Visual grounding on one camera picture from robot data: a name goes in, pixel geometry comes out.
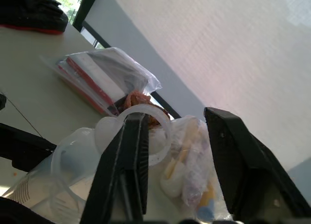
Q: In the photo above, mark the clear bag with red-white booklets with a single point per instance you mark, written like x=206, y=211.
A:
x=97, y=75

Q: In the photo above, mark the clear bag with yellow-white items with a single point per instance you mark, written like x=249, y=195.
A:
x=192, y=160

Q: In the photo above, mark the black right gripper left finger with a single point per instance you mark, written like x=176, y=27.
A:
x=121, y=175

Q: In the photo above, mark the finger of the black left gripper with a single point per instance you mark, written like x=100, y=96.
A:
x=14, y=213
x=22, y=148

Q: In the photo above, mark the orange-brown crumpled mesh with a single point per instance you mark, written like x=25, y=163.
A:
x=136, y=98

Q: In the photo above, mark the black bag with red trim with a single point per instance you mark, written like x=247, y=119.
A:
x=29, y=12

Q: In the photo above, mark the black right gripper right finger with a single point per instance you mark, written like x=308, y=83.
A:
x=243, y=165

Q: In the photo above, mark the small black rounded object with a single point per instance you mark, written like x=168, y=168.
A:
x=2, y=101

